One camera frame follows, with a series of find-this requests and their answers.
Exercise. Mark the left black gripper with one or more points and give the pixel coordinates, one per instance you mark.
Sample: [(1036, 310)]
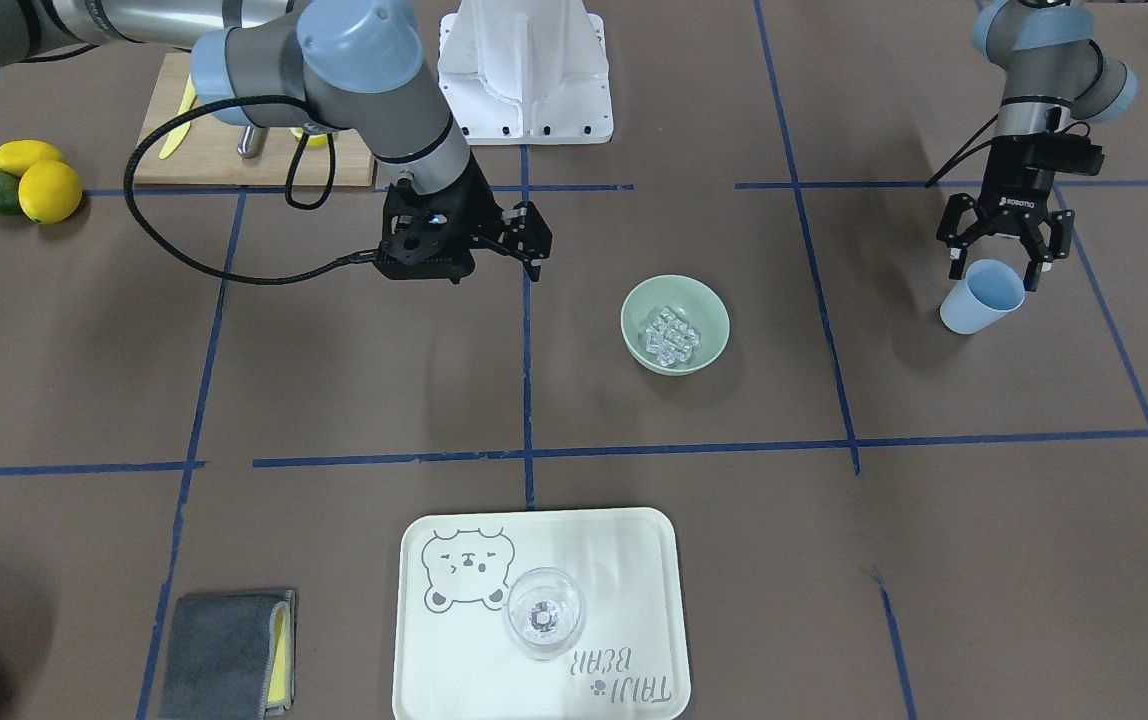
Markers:
[(1010, 187)]

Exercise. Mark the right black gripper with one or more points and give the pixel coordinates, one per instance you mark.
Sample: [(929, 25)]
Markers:
[(475, 213)]

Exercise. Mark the light blue cup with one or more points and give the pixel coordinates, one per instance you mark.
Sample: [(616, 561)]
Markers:
[(988, 291)]

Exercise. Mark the green bowl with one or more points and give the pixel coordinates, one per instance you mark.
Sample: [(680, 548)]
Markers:
[(705, 310)]

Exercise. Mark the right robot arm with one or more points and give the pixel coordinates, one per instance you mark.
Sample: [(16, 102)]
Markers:
[(325, 67)]

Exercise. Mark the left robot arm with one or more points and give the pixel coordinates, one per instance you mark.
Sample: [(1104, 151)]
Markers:
[(1057, 79)]

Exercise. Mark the ice cubes in bowl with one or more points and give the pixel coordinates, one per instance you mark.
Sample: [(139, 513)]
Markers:
[(669, 339)]

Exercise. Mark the lemon half slice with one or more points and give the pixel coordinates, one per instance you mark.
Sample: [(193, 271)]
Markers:
[(310, 140)]

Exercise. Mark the steel muddler black tip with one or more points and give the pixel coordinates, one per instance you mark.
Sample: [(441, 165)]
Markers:
[(251, 142)]

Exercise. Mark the wooden cutting board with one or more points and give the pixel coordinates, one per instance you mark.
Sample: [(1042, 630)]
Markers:
[(208, 155)]

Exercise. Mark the clear wine glass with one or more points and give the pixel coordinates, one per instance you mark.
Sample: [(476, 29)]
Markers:
[(545, 613)]

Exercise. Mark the yellow plastic knife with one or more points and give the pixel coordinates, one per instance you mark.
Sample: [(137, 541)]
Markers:
[(177, 134)]

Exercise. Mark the cream bear tray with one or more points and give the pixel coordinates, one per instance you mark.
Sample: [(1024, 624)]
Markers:
[(454, 658)]

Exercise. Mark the round yellow lemon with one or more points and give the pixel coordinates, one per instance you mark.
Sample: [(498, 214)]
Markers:
[(50, 192)]

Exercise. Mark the yellow lemon elongated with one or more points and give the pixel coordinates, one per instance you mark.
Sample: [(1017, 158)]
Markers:
[(18, 156)]

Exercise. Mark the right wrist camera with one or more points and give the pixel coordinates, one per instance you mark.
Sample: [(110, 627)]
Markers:
[(423, 247)]

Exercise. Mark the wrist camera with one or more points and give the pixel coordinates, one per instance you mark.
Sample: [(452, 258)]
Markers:
[(1070, 154), (423, 247)]

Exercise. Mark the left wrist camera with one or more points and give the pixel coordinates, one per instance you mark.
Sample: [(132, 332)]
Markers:
[(1070, 154)]

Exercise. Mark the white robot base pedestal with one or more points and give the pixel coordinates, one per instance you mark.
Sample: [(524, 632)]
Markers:
[(526, 73)]

